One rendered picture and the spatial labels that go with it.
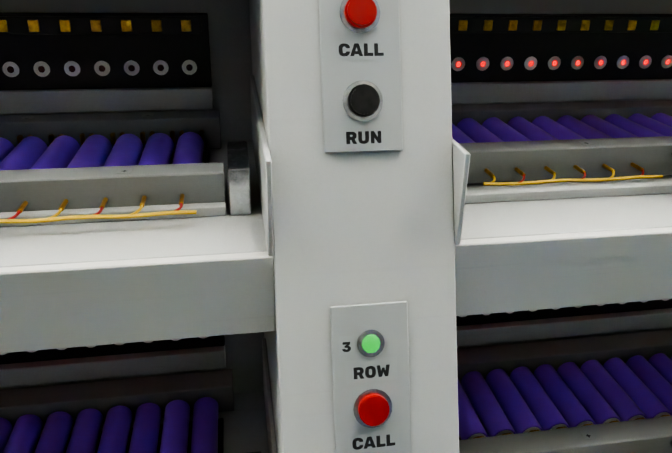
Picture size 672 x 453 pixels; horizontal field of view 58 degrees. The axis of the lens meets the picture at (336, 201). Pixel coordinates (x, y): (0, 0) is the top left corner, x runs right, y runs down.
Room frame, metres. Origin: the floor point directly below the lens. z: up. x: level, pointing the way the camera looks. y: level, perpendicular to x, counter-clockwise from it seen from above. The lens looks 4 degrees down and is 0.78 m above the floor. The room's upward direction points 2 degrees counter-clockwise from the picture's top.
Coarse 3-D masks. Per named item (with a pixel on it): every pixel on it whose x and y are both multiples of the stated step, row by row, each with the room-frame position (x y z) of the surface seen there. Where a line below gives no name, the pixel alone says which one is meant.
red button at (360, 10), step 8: (352, 0) 0.30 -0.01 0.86; (360, 0) 0.30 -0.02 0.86; (368, 0) 0.30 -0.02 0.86; (344, 8) 0.30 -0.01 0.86; (352, 8) 0.30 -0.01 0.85; (360, 8) 0.30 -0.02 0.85; (368, 8) 0.30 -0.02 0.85; (376, 8) 0.30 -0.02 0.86; (352, 16) 0.30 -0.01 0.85; (360, 16) 0.30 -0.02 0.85; (368, 16) 0.30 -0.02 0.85; (352, 24) 0.30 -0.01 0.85; (360, 24) 0.30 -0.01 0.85; (368, 24) 0.30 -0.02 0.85
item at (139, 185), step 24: (72, 168) 0.34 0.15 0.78; (96, 168) 0.34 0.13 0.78; (120, 168) 0.34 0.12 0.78; (144, 168) 0.34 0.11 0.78; (168, 168) 0.34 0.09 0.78; (192, 168) 0.34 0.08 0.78; (216, 168) 0.34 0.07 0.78; (0, 192) 0.32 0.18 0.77; (24, 192) 0.32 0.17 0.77; (48, 192) 0.33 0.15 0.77; (72, 192) 0.33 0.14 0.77; (96, 192) 0.33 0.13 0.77; (120, 192) 0.33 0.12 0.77; (144, 192) 0.34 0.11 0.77; (168, 192) 0.34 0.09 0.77; (192, 192) 0.34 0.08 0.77; (216, 192) 0.34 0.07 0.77; (72, 216) 0.31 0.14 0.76; (96, 216) 0.32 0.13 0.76; (120, 216) 0.32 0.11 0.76; (144, 216) 0.32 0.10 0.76
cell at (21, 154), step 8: (32, 136) 0.41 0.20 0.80; (24, 144) 0.39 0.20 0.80; (32, 144) 0.39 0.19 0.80; (40, 144) 0.40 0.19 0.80; (16, 152) 0.38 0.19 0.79; (24, 152) 0.38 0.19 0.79; (32, 152) 0.38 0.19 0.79; (40, 152) 0.39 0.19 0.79; (8, 160) 0.36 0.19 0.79; (16, 160) 0.36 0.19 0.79; (24, 160) 0.37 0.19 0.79; (32, 160) 0.38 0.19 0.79; (0, 168) 0.35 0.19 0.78; (8, 168) 0.35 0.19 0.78; (16, 168) 0.36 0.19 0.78; (24, 168) 0.36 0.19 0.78
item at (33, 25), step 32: (0, 32) 0.43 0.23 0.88; (32, 32) 0.43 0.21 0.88; (64, 32) 0.43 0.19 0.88; (96, 32) 0.44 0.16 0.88; (128, 32) 0.44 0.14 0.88; (160, 32) 0.44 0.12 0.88; (192, 32) 0.45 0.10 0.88; (0, 64) 0.43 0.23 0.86; (32, 64) 0.44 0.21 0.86; (64, 64) 0.44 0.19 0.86
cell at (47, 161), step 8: (64, 136) 0.41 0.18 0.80; (56, 144) 0.39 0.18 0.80; (64, 144) 0.39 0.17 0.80; (72, 144) 0.40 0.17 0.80; (48, 152) 0.38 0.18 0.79; (56, 152) 0.38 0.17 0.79; (64, 152) 0.38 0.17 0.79; (72, 152) 0.40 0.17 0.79; (40, 160) 0.36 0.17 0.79; (48, 160) 0.36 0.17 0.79; (56, 160) 0.37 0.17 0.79; (64, 160) 0.38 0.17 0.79; (32, 168) 0.35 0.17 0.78; (40, 168) 0.35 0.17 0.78; (48, 168) 0.35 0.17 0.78
